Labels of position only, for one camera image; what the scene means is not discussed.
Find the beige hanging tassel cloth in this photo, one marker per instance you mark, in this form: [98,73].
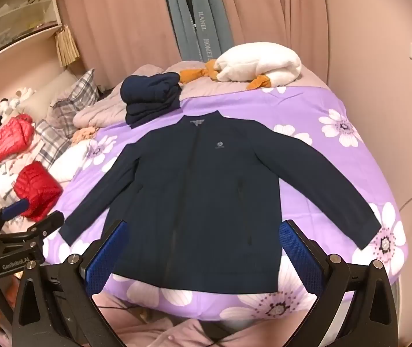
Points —
[66,45]

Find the white spotted plush dog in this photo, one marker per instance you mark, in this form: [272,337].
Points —
[7,107]

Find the cream folded garment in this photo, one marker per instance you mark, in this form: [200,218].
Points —
[72,162]

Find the white wall shelf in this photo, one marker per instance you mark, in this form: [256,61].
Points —
[28,11]

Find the folded navy clothes stack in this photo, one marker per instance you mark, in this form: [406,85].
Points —
[148,94]

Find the grey-green curtain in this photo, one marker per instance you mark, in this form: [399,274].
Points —
[209,14]

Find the navy zip jacket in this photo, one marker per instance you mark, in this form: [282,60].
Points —
[206,206]

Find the white goose plush toy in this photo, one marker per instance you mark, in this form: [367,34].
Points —
[260,61]

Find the folded red down jacket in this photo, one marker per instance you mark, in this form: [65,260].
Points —
[36,188]

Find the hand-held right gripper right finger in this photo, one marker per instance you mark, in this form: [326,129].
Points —
[296,256]

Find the pink curtain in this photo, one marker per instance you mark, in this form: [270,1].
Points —
[274,7]
[119,25]

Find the cream plush toy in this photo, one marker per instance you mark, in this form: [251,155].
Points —
[24,93]

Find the white printed garment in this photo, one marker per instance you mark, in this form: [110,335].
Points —
[3,184]

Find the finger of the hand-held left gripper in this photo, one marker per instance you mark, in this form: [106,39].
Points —
[16,209]
[48,222]

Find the grey plaid pillow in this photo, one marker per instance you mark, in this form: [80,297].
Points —
[52,141]
[75,97]

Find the grey-pink quilt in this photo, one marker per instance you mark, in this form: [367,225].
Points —
[101,108]

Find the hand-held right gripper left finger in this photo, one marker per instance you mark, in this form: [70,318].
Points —
[104,260]

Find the purple floral bedsheet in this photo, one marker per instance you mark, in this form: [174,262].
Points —
[321,159]

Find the peach cloth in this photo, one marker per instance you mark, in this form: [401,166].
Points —
[84,134]

